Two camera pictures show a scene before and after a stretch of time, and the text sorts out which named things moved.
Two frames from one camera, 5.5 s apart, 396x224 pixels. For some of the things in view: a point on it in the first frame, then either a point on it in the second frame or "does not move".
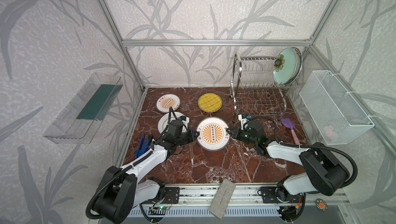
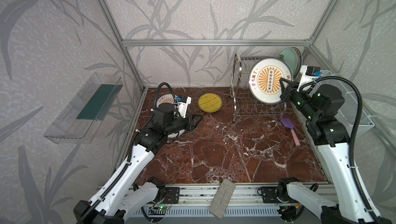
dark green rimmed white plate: (299, 67) does not move
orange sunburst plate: (213, 134) -> (264, 80)
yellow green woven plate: (210, 102) does not move
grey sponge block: (222, 198) does not move
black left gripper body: (188, 135) -> (190, 123)
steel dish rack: (253, 90) does not move
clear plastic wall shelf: (80, 118) does not move
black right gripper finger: (233, 131) -> (285, 85)
